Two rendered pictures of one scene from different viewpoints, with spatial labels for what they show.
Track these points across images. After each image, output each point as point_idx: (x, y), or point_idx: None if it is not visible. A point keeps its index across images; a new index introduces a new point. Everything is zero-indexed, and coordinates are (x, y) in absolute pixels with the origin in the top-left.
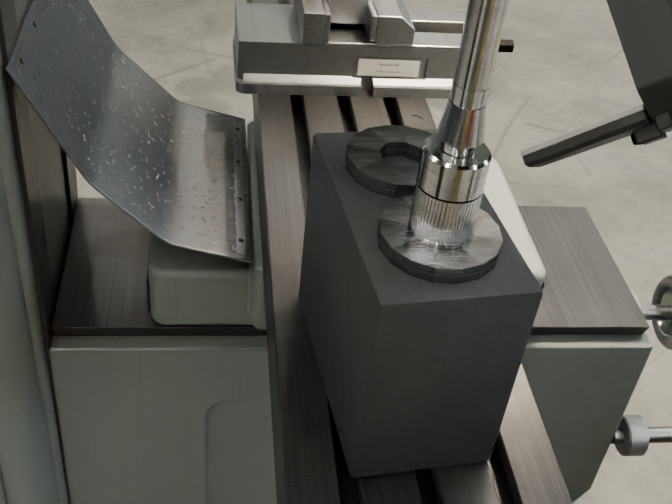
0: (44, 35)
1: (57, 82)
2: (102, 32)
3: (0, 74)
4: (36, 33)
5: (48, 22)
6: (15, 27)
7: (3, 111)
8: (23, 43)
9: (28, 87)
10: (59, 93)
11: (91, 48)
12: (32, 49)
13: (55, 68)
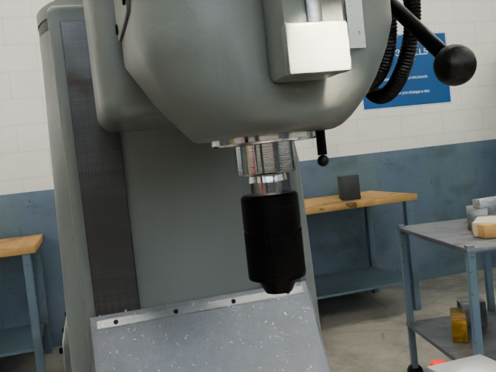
0: (184, 322)
1: (157, 355)
2: (315, 360)
3: (88, 321)
4: (171, 317)
5: (206, 318)
6: (131, 300)
7: (90, 349)
8: (137, 314)
9: (102, 339)
10: (150, 362)
11: (268, 361)
12: (147, 322)
13: (169, 346)
